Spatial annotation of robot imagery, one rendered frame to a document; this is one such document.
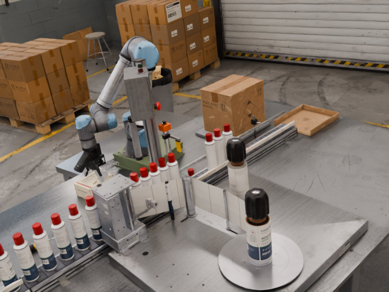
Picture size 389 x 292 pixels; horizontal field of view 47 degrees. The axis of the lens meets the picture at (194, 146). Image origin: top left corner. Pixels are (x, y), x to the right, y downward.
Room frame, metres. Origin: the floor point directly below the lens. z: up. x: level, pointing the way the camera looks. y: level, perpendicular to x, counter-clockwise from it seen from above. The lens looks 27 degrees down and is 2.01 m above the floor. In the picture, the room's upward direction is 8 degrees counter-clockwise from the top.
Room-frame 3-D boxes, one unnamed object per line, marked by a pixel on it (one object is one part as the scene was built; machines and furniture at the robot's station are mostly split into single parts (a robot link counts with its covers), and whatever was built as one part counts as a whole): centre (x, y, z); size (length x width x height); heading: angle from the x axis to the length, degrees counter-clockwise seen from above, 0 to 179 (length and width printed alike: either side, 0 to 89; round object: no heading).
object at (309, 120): (2.46, -0.70, 0.85); 0.30 x 0.26 x 0.04; 130
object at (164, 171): (1.75, 0.15, 0.98); 0.05 x 0.05 x 0.20
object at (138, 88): (1.82, 0.20, 1.38); 0.17 x 0.10 x 0.19; 5
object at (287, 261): (1.25, -0.18, 0.89); 0.31 x 0.31 x 0.01
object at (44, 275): (1.82, 0.07, 0.86); 1.65 x 0.08 x 0.04; 130
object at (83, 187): (1.97, 0.53, 0.87); 0.16 x 0.12 x 0.07; 140
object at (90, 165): (2.00, 0.51, 1.02); 0.09 x 0.08 x 0.12; 140
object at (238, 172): (1.66, -0.17, 1.03); 0.09 x 0.09 x 0.30
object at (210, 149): (1.94, -0.08, 0.98); 0.05 x 0.05 x 0.20
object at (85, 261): (1.82, 0.07, 0.85); 1.65 x 0.11 x 0.05; 130
